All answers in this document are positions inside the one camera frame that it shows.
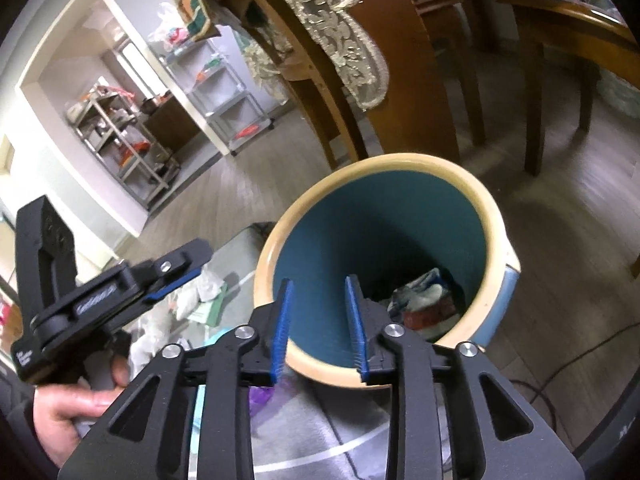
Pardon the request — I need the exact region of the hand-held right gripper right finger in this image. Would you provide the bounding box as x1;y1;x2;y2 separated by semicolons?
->
344;275;586;480

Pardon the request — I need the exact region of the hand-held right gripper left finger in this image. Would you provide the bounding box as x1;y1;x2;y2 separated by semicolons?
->
57;278;296;480

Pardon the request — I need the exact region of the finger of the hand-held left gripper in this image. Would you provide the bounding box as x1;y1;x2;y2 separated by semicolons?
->
140;267;203;306
125;239;213;292

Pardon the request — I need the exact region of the white green medicine box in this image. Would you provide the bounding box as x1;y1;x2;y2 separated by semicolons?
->
190;282;228;326

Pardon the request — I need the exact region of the red white packet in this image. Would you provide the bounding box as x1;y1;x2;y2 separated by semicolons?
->
387;267;458;341

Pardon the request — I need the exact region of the beige teal trash bin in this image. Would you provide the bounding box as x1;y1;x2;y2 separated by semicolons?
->
252;152;522;388

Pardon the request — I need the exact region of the person's left hand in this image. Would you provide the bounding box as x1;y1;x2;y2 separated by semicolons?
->
32;332;133;468

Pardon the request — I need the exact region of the white crumpled plastic bag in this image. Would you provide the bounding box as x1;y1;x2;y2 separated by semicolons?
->
172;267;223;318

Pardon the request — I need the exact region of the purple spray bottle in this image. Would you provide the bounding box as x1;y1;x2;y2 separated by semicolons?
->
250;385;276;416

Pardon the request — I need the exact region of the grey checked blanket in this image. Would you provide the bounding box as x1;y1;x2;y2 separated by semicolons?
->
115;225;451;480

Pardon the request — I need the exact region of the teal blister pack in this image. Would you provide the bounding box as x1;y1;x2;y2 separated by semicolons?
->
191;385;207;441

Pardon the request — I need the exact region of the metal shelf rack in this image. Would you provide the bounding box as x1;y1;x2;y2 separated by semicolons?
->
65;77;183;211

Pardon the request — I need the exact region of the brown kitchen cabinet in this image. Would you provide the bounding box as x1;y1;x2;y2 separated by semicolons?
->
142;95;203;156

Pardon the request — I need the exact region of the white storage trolley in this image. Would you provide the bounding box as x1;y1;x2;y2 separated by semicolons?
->
160;35;275;157

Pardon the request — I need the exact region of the window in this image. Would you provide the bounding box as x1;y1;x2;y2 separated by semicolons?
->
120;40;151;78

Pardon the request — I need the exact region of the green patterned cushion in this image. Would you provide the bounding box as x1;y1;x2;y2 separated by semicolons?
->
159;0;221;43

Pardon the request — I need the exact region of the black cable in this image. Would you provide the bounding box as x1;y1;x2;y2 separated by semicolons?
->
505;320;640;406

